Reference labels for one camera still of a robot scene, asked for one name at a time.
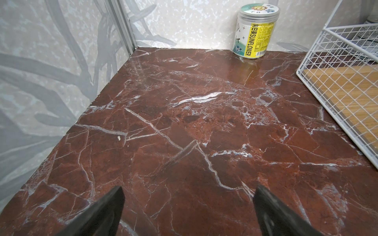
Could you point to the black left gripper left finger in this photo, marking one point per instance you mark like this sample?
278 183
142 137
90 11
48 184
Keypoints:
100 219

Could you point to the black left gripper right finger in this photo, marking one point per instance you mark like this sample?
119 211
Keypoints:
275 218

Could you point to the white wire wooden shelf rack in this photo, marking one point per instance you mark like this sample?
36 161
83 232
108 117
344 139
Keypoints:
344 79

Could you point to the yellow sunflower seed can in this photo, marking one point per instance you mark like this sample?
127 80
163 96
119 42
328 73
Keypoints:
254 28

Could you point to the silver pull-tab tin can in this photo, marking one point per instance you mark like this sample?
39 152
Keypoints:
367 37

